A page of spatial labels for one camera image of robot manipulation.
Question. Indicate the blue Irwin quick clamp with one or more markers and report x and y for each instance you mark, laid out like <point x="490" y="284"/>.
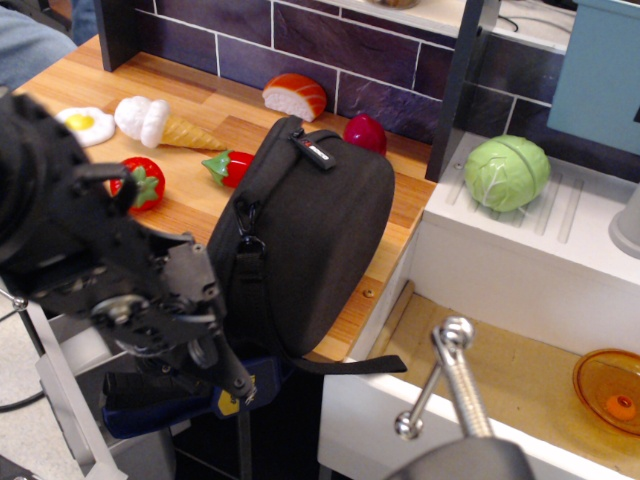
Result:
<point x="135" y="404"/>

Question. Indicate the toy dark red fruit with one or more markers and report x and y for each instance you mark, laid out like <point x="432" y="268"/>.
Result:
<point x="367" y="133"/>

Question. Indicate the toy red chili pepper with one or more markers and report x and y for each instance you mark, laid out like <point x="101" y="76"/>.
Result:
<point x="228" y="167"/>

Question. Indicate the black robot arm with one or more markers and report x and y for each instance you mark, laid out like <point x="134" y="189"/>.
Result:
<point x="36" y="151"/>

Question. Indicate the grey plastic bin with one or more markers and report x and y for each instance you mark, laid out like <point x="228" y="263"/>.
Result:
<point x="88" y="355"/>

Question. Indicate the grey cup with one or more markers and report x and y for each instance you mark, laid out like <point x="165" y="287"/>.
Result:
<point x="624" y="229"/>

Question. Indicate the toy red tomato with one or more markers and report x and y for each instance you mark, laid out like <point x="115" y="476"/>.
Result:
<point x="150" y="182"/>

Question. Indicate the teal cabinet box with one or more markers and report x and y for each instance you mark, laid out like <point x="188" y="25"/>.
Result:
<point x="597" y="95"/>

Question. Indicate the toy ice cream cone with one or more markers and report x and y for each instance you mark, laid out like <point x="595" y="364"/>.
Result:
<point x="152" y="123"/>

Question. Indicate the toy green cabbage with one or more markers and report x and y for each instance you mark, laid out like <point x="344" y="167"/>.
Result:
<point x="506" y="172"/>

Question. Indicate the toy fried egg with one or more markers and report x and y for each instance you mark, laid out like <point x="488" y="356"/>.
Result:
<point x="89" y="125"/>

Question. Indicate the orange plastic bowl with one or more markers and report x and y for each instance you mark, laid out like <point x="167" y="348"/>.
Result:
<point x="607" y="384"/>

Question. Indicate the toy salmon sushi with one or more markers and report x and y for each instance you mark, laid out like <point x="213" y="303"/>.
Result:
<point x="295" y="94"/>

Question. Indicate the white toy sink unit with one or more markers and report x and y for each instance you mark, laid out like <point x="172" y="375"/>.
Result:
<point x="543" y="286"/>

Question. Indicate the black zipper bag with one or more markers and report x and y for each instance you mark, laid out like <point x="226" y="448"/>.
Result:
<point x="294" y="241"/>

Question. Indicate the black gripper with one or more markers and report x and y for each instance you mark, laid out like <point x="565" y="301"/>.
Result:
<point x="153" y="293"/>

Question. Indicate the chrome toy faucet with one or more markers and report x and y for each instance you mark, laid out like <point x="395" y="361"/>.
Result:
<point x="450" y="340"/>

